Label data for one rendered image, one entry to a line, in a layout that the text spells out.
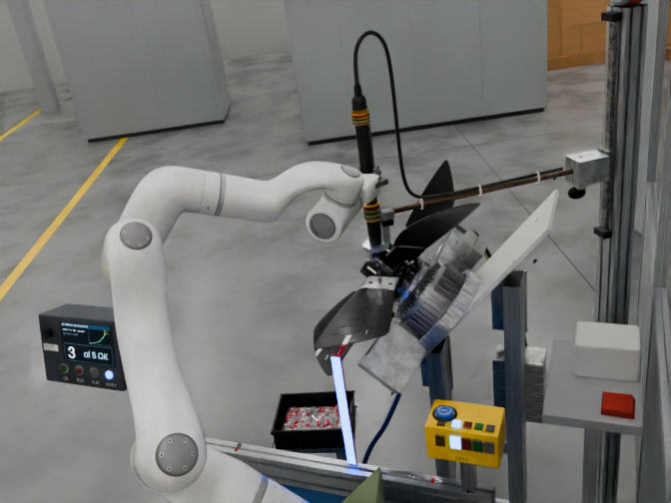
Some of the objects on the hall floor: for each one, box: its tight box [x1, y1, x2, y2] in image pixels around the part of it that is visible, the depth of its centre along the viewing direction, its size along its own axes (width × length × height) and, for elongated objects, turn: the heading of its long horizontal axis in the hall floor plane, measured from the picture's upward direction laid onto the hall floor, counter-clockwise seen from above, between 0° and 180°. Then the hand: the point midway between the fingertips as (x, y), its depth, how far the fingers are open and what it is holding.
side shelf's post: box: [582, 429, 599, 503], centre depth 208 cm, size 4×4×83 cm
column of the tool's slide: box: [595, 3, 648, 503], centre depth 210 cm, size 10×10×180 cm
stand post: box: [426, 336, 457, 480], centre depth 224 cm, size 4×9×91 cm, turn 175°
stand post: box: [502, 270, 527, 503], centre depth 210 cm, size 4×9×115 cm, turn 175°
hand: (367, 173), depth 172 cm, fingers closed on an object, 4 cm apart
